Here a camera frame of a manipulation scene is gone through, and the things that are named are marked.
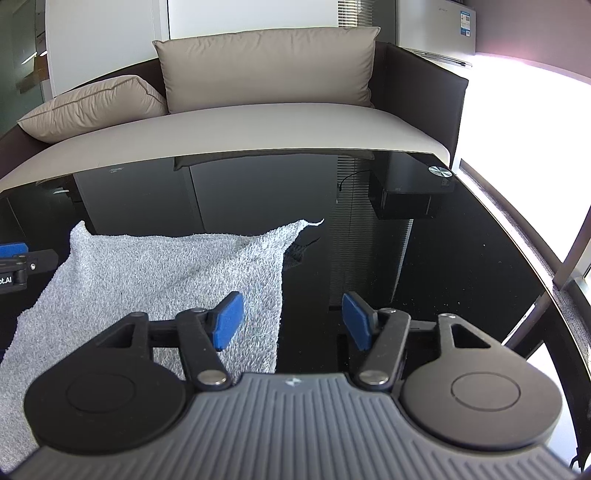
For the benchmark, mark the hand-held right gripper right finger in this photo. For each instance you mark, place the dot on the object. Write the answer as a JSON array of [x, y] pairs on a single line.
[[356, 321]]

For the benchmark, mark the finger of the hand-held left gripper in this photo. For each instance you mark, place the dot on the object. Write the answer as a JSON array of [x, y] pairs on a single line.
[[13, 249], [39, 262]]

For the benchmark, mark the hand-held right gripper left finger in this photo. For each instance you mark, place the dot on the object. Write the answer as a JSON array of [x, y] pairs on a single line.
[[227, 318]]

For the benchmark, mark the grey fluffy towel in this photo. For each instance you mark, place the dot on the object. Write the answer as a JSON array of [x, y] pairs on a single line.
[[161, 267]]

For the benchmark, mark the small beige cushion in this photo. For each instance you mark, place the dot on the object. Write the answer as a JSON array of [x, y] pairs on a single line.
[[92, 108]]

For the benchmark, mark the round metal table fitting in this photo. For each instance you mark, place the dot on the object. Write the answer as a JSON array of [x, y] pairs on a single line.
[[441, 171]]

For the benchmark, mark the cardboard box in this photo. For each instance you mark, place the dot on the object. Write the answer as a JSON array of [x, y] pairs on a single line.
[[39, 69]]

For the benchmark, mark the brown and beige sofa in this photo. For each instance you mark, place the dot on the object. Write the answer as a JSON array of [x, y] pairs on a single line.
[[277, 131]]

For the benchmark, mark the large beige cushion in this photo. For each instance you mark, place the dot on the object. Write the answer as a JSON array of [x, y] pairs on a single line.
[[268, 69]]

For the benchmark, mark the silver refrigerator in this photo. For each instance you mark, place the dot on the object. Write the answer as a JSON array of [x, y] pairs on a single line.
[[438, 30]]

